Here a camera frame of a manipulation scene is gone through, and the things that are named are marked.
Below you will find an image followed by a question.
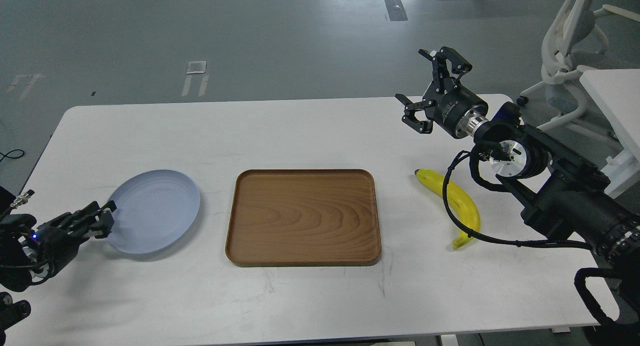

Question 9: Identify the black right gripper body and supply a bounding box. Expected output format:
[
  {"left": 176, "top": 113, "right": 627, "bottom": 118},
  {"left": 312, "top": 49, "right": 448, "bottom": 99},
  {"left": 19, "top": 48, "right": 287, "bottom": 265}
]
[{"left": 423, "top": 81, "right": 489, "bottom": 139}]

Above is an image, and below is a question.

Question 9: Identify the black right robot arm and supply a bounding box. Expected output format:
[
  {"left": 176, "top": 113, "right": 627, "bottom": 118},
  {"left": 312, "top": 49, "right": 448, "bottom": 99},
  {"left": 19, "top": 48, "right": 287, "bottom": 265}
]
[{"left": 395, "top": 46, "right": 640, "bottom": 346}]

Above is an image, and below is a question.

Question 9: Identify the light blue plate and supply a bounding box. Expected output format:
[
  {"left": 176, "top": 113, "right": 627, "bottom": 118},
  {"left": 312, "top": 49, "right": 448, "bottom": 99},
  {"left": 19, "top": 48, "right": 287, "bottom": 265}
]
[{"left": 106, "top": 169, "right": 201, "bottom": 255}]

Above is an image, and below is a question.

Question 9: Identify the white office chair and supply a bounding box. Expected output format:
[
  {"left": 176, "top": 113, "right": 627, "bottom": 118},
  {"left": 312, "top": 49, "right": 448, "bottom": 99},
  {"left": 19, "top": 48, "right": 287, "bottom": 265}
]
[{"left": 516, "top": 0, "right": 640, "bottom": 139}]

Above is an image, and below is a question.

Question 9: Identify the brown wooden tray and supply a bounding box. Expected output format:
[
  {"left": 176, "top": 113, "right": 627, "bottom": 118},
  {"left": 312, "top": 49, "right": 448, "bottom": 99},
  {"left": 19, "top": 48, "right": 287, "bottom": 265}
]
[{"left": 225, "top": 169, "right": 382, "bottom": 267}]

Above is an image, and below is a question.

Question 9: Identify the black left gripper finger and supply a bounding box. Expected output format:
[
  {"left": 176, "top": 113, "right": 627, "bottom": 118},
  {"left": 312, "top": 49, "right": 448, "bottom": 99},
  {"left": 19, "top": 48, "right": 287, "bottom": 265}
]
[
  {"left": 71, "top": 201, "right": 117, "bottom": 225},
  {"left": 82, "top": 211, "right": 115, "bottom": 239}
]

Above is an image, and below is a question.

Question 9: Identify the yellow banana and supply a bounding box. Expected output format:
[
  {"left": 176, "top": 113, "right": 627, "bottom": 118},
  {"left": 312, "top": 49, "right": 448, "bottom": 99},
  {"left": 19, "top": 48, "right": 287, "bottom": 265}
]
[{"left": 414, "top": 168, "right": 482, "bottom": 232}]

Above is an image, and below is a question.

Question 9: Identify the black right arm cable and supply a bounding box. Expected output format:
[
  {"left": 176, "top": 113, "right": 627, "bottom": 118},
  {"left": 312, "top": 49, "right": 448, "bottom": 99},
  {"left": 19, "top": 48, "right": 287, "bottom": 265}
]
[{"left": 442, "top": 150, "right": 596, "bottom": 251}]

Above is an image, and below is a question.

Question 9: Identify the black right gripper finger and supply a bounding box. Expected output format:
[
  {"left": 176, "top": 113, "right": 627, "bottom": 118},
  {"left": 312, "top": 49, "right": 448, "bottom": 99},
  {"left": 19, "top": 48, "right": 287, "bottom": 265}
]
[
  {"left": 395, "top": 93, "right": 435, "bottom": 134},
  {"left": 418, "top": 46, "right": 473, "bottom": 95}
]

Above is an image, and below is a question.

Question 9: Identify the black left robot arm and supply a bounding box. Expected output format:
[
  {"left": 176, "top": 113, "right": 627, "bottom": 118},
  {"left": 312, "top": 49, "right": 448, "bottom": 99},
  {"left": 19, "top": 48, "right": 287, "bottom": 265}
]
[{"left": 0, "top": 189, "right": 117, "bottom": 345}]

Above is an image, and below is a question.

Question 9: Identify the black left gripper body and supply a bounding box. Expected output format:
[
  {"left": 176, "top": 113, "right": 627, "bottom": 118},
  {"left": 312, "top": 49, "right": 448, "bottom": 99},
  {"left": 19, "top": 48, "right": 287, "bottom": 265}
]
[{"left": 32, "top": 212, "right": 88, "bottom": 277}]

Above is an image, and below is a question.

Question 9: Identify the white side table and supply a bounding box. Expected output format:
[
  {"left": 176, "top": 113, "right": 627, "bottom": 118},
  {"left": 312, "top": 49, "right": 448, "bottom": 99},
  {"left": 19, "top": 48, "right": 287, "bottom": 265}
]
[{"left": 579, "top": 69, "right": 640, "bottom": 198}]

